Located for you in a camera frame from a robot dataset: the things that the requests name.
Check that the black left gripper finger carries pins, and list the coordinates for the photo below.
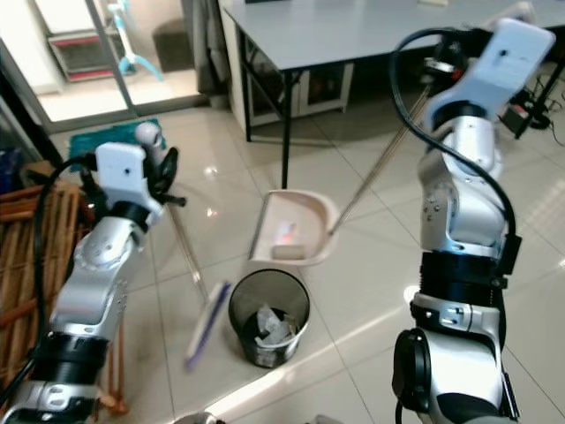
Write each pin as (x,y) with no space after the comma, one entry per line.
(166,170)

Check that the broom with purple bristles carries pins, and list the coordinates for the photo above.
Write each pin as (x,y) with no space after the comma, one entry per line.
(208,322)

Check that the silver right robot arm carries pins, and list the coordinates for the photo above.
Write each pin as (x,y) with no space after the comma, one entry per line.
(459,221)

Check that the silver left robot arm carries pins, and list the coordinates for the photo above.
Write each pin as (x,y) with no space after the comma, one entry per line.
(95,278)

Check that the teal floor mat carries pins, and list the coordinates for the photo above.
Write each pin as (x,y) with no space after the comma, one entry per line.
(106,140)

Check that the glass sliding door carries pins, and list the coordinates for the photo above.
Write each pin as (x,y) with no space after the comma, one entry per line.
(115,95)

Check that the grey table with black legs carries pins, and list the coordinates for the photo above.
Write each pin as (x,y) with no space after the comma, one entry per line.
(344,31)

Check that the white glass-door cabinet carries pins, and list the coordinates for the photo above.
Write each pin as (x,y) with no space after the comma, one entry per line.
(322,87)

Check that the dark grey ottoman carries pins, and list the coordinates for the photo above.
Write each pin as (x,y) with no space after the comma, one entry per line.
(177,46)

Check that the blue cardboard box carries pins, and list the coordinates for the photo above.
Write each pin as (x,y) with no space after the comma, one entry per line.
(9,168)

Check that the small orange wrapper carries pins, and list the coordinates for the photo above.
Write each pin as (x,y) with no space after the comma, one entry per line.
(288,233)

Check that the grey curtain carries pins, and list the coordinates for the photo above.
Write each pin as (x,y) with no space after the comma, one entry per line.
(214,49)

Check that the black mesh trash bin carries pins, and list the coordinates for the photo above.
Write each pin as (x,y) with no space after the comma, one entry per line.
(269,284)

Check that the white and red box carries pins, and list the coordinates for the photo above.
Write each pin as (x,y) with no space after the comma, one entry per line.
(84,57)

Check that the light blue scooter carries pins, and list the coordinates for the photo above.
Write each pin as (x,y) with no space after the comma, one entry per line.
(128,35)

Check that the wooden slatted rack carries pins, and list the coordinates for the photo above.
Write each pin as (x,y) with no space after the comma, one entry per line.
(22,283)

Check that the crumpled white paper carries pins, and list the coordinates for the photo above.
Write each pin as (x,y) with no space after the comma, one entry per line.
(272,327)

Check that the robot left leg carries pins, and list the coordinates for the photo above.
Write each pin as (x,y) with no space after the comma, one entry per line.
(199,418)

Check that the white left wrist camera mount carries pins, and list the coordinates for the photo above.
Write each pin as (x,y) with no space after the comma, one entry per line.
(124,177)

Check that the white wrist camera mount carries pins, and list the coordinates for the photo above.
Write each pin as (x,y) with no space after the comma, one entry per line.
(508,62)
(124,177)

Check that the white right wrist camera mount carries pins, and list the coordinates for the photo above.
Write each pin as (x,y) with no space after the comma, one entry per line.
(508,62)

